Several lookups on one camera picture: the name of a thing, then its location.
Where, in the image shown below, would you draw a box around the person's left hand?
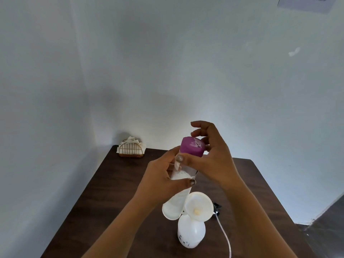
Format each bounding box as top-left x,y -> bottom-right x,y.
137,146 -> 197,209

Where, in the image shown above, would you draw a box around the person's right hand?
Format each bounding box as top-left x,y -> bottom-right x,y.
176,121 -> 243,192

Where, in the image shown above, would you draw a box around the purple bottle cap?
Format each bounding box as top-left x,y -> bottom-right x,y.
180,136 -> 206,157

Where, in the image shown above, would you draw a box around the clear plastic milk bottle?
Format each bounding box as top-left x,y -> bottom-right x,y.
162,146 -> 207,221

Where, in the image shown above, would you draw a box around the person's right forearm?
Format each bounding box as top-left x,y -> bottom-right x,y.
224,178 -> 297,258

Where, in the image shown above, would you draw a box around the person's left forearm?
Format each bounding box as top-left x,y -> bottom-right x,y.
82,191 -> 162,258

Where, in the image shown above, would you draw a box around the white breast pump with funnel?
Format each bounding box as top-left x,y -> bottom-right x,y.
177,192 -> 214,249

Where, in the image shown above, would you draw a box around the white paper napkins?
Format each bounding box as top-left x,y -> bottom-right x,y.
116,136 -> 147,153

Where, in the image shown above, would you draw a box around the clear thin tube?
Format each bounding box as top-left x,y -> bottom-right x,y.
215,213 -> 232,258

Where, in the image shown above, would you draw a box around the gold wire napkin holder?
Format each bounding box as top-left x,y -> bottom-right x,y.
118,141 -> 145,158

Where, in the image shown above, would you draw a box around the white paper sheet on wall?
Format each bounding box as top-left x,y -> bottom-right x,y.
277,0 -> 338,14

